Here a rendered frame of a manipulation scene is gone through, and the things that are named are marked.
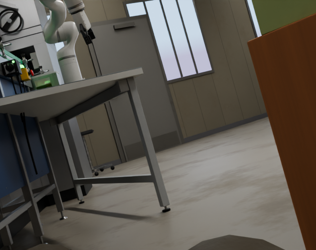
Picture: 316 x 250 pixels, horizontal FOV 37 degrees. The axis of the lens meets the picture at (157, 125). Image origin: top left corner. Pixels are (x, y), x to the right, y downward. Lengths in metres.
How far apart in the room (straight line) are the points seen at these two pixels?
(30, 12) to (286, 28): 3.72
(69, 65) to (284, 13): 2.34
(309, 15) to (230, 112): 7.38
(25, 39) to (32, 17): 0.21
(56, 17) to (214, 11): 5.74
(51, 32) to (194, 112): 4.99
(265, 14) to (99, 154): 6.23
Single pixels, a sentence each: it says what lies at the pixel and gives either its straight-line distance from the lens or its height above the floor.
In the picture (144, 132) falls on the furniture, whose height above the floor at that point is 0.42.
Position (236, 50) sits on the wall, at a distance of 8.50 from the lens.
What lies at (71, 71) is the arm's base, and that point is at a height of 0.92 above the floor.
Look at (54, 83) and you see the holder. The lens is 3.44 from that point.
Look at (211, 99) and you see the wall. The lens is 7.98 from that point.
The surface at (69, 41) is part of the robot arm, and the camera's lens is 3.10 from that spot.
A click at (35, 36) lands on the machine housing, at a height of 1.48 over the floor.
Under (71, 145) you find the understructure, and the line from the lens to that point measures 4.23.
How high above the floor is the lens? 0.46
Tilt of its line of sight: level
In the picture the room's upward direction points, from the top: 16 degrees counter-clockwise
